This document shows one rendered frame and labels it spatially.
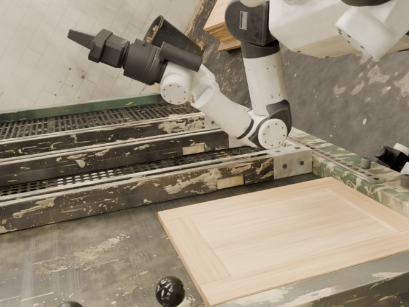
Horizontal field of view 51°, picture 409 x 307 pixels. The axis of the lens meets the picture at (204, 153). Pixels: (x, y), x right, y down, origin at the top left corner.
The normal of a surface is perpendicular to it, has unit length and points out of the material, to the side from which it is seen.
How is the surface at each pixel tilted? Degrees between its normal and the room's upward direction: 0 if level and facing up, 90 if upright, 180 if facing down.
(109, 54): 80
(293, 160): 90
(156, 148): 90
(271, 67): 90
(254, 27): 54
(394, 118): 0
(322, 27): 68
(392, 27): 106
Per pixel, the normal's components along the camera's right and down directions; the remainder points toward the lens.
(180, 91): -0.14, 0.73
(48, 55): 0.42, 0.11
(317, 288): -0.07, -0.95
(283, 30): -0.66, 0.68
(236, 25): -0.62, 0.44
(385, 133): -0.80, -0.43
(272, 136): 0.30, 0.32
